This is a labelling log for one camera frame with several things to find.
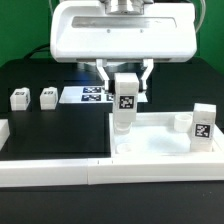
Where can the white U-shaped obstacle fence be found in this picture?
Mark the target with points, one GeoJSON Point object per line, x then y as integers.
{"type": "Point", "coordinates": [200, 166]}

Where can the white marker sheet with tags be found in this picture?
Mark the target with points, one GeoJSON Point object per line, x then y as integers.
{"type": "Point", "coordinates": [84, 95]}

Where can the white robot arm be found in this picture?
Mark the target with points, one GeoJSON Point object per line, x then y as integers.
{"type": "Point", "coordinates": [123, 5]}

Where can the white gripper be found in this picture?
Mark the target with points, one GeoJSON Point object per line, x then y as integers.
{"type": "Point", "coordinates": [83, 30]}

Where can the white square tabletop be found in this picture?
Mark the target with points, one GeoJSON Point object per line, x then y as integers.
{"type": "Point", "coordinates": [152, 134]}

